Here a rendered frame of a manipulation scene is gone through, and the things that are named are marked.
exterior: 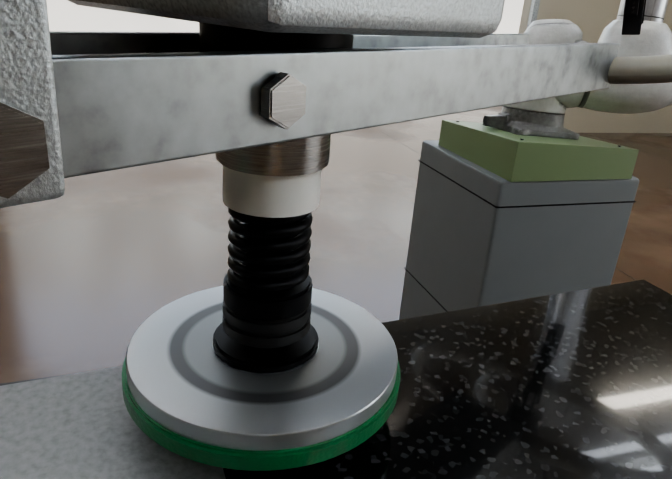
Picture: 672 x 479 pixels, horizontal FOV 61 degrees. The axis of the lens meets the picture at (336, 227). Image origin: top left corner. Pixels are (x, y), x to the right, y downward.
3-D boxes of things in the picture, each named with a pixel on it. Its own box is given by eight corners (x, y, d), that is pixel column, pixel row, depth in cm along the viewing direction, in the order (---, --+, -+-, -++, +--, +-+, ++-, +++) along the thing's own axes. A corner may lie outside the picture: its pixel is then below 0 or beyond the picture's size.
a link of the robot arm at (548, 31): (499, 103, 156) (516, 18, 150) (570, 112, 153) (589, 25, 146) (502, 107, 141) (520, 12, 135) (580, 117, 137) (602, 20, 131)
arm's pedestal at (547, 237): (370, 369, 194) (397, 135, 165) (497, 352, 210) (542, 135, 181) (440, 481, 150) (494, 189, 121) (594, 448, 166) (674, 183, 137)
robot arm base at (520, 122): (466, 123, 153) (470, 101, 152) (538, 129, 159) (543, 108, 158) (502, 133, 137) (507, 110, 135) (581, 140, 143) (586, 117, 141)
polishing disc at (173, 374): (163, 288, 56) (163, 276, 56) (380, 298, 57) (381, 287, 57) (83, 445, 36) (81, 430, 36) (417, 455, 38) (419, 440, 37)
